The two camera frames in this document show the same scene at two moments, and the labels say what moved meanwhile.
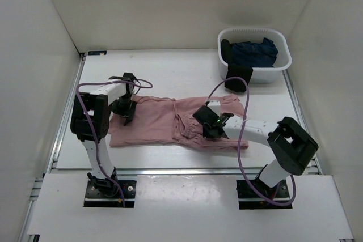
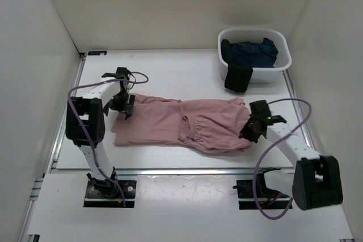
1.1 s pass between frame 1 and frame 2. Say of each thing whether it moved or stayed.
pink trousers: stayed
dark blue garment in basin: stayed
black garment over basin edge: stayed
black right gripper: moved
